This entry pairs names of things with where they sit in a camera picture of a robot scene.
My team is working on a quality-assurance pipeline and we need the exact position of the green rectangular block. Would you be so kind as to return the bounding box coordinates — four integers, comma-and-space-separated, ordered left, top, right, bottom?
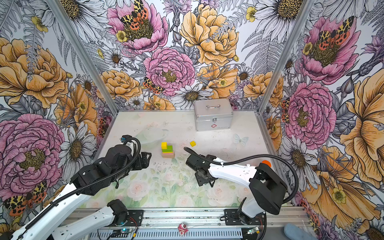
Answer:
162, 145, 174, 154

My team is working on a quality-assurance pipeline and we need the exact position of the natural wood block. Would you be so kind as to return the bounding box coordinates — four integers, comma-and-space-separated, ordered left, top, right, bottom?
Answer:
162, 153, 175, 159

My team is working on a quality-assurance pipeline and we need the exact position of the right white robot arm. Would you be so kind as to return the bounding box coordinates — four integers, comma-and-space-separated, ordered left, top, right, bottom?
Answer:
184, 147, 288, 225

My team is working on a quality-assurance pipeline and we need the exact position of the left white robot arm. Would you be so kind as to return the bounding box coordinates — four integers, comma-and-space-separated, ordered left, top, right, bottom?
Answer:
1, 135, 152, 240

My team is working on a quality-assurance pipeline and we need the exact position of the silver metal case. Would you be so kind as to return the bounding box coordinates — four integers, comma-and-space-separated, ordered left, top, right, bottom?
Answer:
194, 99, 234, 132

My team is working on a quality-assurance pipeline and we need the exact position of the orange cup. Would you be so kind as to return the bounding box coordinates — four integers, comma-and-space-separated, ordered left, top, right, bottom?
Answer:
262, 160, 272, 168

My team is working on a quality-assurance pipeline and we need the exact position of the pink toy figure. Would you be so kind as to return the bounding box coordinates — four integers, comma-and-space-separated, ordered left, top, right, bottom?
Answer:
178, 223, 189, 236

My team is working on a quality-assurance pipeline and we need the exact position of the blue cloth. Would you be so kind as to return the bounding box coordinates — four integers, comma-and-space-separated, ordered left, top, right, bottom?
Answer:
284, 224, 316, 240

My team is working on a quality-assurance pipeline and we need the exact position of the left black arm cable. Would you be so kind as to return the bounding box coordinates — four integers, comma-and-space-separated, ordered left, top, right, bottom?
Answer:
17, 136, 142, 238

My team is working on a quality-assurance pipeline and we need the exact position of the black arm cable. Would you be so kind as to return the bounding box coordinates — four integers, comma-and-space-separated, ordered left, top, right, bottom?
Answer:
183, 146, 300, 205
17, 136, 142, 238

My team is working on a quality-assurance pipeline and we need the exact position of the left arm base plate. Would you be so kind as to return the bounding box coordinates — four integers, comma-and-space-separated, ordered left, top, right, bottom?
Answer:
119, 210, 144, 227

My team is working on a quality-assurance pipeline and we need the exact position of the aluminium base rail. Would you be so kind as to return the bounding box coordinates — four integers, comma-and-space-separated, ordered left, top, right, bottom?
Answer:
55, 206, 311, 230

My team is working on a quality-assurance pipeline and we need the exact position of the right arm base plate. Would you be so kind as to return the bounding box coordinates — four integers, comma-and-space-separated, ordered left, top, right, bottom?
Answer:
220, 209, 266, 226

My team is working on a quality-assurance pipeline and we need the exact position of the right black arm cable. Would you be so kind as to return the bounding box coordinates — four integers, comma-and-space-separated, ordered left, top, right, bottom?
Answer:
183, 146, 300, 205

